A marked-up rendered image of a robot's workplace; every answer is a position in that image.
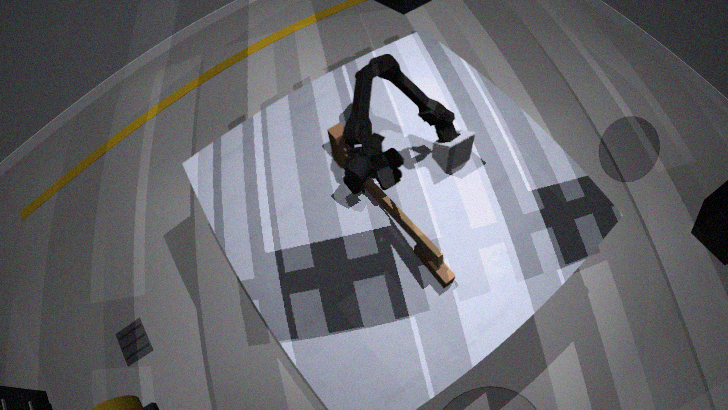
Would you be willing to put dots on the long brown wooden rail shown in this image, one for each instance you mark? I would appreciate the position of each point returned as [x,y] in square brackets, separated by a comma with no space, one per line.
[404,221]

